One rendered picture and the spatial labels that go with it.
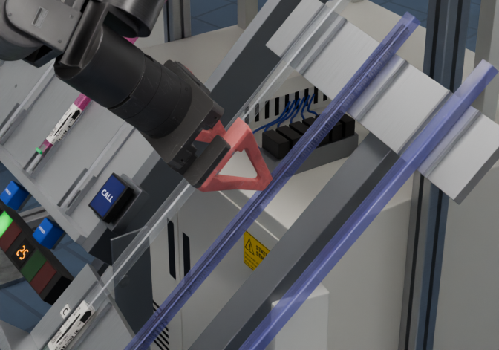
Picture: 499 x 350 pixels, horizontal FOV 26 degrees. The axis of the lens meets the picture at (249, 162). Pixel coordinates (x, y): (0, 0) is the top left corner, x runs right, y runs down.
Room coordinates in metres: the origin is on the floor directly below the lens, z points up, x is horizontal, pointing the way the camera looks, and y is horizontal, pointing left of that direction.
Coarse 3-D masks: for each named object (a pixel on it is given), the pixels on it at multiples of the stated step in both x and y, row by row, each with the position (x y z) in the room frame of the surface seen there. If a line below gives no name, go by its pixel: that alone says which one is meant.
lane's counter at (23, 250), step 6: (24, 240) 1.18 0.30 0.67; (24, 246) 1.17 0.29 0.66; (30, 246) 1.16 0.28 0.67; (18, 252) 1.17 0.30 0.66; (24, 252) 1.16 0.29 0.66; (30, 252) 1.15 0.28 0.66; (12, 258) 1.16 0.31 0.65; (18, 258) 1.16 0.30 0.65; (24, 258) 1.15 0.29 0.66; (18, 264) 1.15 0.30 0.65
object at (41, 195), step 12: (0, 144) 1.33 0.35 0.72; (0, 156) 1.29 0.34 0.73; (12, 156) 1.30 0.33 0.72; (12, 168) 1.25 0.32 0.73; (24, 180) 1.22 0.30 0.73; (36, 192) 1.19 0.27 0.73; (48, 204) 1.16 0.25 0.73; (60, 216) 1.13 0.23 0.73; (72, 228) 1.10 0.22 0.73; (84, 240) 1.09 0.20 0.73
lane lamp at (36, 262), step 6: (36, 252) 1.15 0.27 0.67; (30, 258) 1.14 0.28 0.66; (36, 258) 1.14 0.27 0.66; (42, 258) 1.13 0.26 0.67; (30, 264) 1.14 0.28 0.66; (36, 264) 1.13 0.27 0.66; (42, 264) 1.12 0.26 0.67; (24, 270) 1.13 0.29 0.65; (30, 270) 1.13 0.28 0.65; (36, 270) 1.12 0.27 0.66; (30, 276) 1.12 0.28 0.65
